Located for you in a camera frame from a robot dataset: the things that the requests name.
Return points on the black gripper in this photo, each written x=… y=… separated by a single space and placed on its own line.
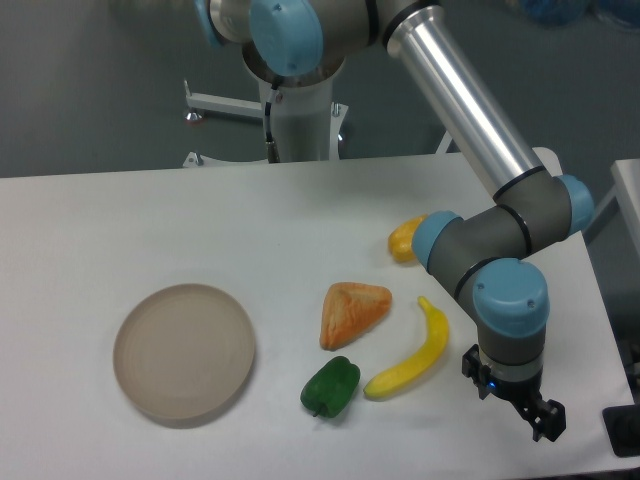
x=547 y=418

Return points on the yellow bell pepper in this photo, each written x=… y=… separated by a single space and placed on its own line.
x=399 y=242

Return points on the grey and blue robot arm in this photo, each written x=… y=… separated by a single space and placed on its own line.
x=482 y=262

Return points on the green bell pepper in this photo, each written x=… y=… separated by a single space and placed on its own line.
x=331 y=388

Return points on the yellow banana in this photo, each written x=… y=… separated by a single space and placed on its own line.
x=396 y=378

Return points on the black device at table edge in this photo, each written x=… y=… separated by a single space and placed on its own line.
x=622 y=426

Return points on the orange triangular bread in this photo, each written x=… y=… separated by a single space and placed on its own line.
x=349 y=310

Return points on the white side table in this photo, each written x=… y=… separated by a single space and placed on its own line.
x=623 y=198

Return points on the beige round plate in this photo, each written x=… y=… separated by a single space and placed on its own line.
x=184 y=354

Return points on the blue bag in background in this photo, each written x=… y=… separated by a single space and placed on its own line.
x=621 y=14

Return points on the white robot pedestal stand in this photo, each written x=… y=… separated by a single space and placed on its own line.
x=300 y=120

